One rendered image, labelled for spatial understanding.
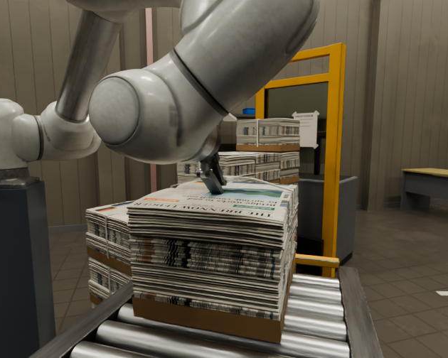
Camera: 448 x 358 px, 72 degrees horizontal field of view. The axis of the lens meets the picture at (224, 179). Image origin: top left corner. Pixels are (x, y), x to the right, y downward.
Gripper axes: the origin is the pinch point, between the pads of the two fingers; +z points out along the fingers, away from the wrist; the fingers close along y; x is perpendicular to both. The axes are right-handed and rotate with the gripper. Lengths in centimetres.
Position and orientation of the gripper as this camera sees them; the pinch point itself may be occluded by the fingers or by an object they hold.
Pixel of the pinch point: (227, 148)
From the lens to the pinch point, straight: 70.9
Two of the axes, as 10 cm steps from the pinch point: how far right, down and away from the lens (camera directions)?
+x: 9.5, 0.4, -3.0
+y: -0.4, 10.0, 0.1
